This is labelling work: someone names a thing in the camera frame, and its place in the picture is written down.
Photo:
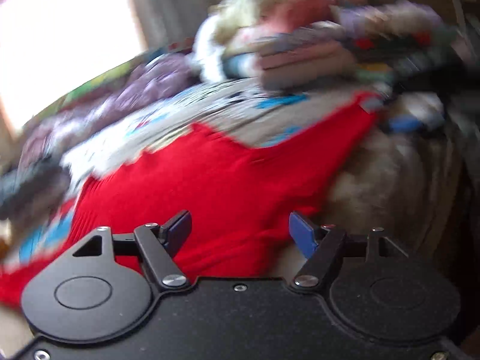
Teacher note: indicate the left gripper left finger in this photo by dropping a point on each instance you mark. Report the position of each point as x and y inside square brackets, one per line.
[158, 244]

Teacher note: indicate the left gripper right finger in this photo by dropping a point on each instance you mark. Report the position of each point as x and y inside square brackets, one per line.
[321, 245]

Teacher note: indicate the red knit sweater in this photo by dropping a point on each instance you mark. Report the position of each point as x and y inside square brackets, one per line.
[239, 197]

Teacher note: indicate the colourful folded clothes stack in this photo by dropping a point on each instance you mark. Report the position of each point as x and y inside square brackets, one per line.
[406, 46]

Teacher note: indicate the folded pink cream clothes stack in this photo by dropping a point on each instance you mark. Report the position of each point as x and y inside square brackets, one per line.
[304, 64]

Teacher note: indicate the folded grey blue clothes pile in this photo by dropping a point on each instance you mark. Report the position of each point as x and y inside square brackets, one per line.
[20, 187]

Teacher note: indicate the Mickey Mouse plush blanket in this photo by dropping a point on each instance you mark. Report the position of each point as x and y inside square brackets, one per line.
[404, 183]

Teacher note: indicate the stacked quilts pile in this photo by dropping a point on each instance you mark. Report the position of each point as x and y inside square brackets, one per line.
[231, 24]

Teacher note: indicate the purple quilt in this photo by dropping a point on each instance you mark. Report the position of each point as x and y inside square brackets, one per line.
[103, 101]

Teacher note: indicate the grey curtain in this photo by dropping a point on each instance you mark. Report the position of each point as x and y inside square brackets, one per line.
[168, 21]

